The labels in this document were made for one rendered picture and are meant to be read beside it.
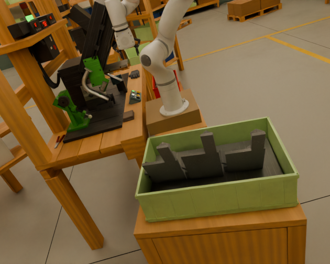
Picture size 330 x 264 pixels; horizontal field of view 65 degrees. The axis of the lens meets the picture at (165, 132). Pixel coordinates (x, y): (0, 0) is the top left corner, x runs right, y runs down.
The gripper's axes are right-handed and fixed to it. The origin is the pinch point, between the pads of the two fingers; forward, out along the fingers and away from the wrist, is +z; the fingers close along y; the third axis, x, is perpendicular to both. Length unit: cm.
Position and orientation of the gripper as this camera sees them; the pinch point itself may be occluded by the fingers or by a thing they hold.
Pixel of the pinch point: (130, 55)
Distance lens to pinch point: 162.3
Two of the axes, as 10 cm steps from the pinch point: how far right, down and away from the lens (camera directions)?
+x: -0.8, -5.1, 8.5
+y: 9.6, -2.6, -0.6
